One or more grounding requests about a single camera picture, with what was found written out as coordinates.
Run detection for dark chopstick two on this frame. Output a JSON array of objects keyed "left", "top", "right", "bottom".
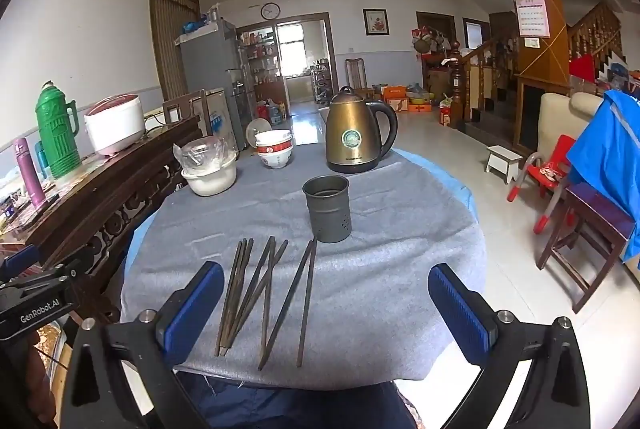
[{"left": 220, "top": 238, "right": 254, "bottom": 357}]

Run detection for dark chopstick one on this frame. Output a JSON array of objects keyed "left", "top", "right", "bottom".
[{"left": 215, "top": 238, "right": 247, "bottom": 357}]

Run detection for dark chopstick three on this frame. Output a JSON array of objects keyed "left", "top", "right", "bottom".
[{"left": 219, "top": 236, "right": 276, "bottom": 354}]

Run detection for dark chopstick six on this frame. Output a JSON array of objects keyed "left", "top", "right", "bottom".
[{"left": 258, "top": 238, "right": 316, "bottom": 371}]

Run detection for dark chopstick five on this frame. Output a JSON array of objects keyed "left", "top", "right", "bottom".
[{"left": 259, "top": 241, "right": 276, "bottom": 362}]

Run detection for dark chopstick seven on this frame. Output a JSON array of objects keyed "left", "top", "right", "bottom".
[{"left": 296, "top": 235, "right": 318, "bottom": 368}]

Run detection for dark chopstick four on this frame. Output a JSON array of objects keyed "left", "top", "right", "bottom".
[{"left": 226, "top": 236, "right": 288, "bottom": 349}]

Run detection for dark metal utensil holder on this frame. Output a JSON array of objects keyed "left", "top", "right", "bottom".
[{"left": 303, "top": 174, "right": 352, "bottom": 244}]

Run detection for dark carved wooden sideboard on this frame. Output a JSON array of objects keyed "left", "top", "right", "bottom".
[{"left": 1, "top": 118, "right": 202, "bottom": 323}]

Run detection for purple thermos bottle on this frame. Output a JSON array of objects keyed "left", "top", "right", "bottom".
[{"left": 13, "top": 137, "right": 47, "bottom": 210}]

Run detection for dark wooden chair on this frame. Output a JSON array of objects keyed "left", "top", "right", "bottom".
[{"left": 536, "top": 182, "right": 636, "bottom": 314}]

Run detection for grey table cloth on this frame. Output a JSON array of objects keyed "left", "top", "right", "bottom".
[{"left": 120, "top": 144, "right": 487, "bottom": 390}]

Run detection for small white stool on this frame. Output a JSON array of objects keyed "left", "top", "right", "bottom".
[{"left": 485, "top": 145, "right": 523, "bottom": 185}]

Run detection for white basin with plastic bag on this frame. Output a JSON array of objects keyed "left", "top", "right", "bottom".
[{"left": 172, "top": 135, "right": 238, "bottom": 197}]

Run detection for red child chair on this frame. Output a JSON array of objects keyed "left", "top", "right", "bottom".
[{"left": 505, "top": 133, "right": 580, "bottom": 235}]

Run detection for green thermos jug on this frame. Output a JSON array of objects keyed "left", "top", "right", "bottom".
[{"left": 36, "top": 81, "right": 81, "bottom": 178}]

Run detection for white rice cooker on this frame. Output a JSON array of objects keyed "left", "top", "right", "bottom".
[{"left": 85, "top": 94, "right": 144, "bottom": 156}]

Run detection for stacked red white bowls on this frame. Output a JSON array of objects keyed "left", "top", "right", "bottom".
[{"left": 255, "top": 129, "right": 293, "bottom": 169}]

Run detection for gold electric kettle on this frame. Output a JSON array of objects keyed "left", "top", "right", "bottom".
[{"left": 323, "top": 86, "right": 398, "bottom": 173}]

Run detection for blue jacket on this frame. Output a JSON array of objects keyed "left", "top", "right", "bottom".
[{"left": 567, "top": 90, "right": 640, "bottom": 262}]

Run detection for white electric fan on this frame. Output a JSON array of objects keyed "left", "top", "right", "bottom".
[{"left": 245, "top": 118, "right": 272, "bottom": 148}]

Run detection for beige sofa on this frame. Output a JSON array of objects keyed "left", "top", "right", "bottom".
[{"left": 537, "top": 92, "right": 603, "bottom": 159}]

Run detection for orange boxes on floor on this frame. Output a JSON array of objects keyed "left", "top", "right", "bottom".
[{"left": 382, "top": 84, "right": 435, "bottom": 114}]

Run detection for grey refrigerator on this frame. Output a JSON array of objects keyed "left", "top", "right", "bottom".
[{"left": 175, "top": 17, "right": 256, "bottom": 152}]

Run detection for wooden stair railing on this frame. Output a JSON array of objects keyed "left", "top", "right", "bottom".
[{"left": 451, "top": 2, "right": 623, "bottom": 124}]

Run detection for wooden chair by wall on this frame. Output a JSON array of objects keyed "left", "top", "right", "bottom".
[{"left": 345, "top": 58, "right": 374, "bottom": 100}]

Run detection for framed wall picture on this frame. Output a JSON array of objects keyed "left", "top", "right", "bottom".
[{"left": 363, "top": 8, "right": 390, "bottom": 37}]

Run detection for round wall clock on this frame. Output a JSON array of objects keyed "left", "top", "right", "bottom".
[{"left": 260, "top": 2, "right": 281, "bottom": 20}]

